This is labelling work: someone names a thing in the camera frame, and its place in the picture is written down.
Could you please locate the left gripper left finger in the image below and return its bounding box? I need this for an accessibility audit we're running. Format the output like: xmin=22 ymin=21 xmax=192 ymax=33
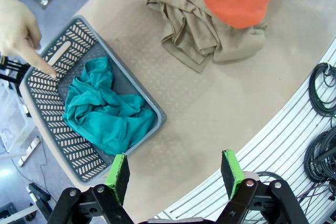
xmin=47 ymin=153 xmax=132 ymax=224

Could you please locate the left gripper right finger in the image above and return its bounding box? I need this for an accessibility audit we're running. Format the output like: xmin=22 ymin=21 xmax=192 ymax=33
xmin=216 ymin=150 xmax=310 ymax=224

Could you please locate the teal garment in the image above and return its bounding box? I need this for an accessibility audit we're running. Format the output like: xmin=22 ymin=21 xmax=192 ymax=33
xmin=62 ymin=56 xmax=156 ymax=156

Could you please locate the tan garment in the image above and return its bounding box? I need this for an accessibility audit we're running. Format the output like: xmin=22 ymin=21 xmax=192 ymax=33
xmin=138 ymin=0 xmax=268 ymax=74

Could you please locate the person's right hand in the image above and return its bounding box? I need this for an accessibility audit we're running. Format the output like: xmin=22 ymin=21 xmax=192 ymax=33
xmin=0 ymin=0 xmax=58 ymax=79

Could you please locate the grey plastic lattice basket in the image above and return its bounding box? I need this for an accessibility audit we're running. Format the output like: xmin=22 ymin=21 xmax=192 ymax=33
xmin=19 ymin=15 xmax=167 ymax=186

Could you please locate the clear plastic storage box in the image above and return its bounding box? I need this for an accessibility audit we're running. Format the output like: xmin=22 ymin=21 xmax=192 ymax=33
xmin=0 ymin=79 xmax=36 ymax=154

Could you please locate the black cable coil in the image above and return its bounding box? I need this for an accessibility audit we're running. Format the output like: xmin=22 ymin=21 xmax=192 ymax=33
xmin=308 ymin=62 xmax=336 ymax=118
xmin=303 ymin=126 xmax=336 ymax=183

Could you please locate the black camera tripod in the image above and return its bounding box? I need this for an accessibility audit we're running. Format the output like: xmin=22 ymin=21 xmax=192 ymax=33
xmin=0 ymin=55 xmax=32 ymax=96

